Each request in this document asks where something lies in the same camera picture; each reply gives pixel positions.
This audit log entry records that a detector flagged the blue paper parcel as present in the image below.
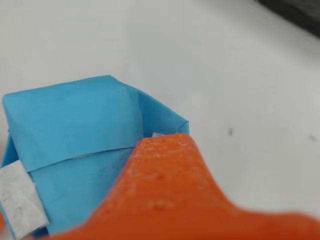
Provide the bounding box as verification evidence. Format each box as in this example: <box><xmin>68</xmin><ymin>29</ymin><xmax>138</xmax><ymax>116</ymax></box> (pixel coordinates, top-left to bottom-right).
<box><xmin>0</xmin><ymin>74</ymin><xmax>190</xmax><ymax>240</ymax></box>

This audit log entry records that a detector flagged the long dark foam strip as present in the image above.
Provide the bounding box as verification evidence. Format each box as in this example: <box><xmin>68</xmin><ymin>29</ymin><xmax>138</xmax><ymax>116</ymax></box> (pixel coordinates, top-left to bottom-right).
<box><xmin>257</xmin><ymin>0</ymin><xmax>320</xmax><ymax>39</ymax></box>

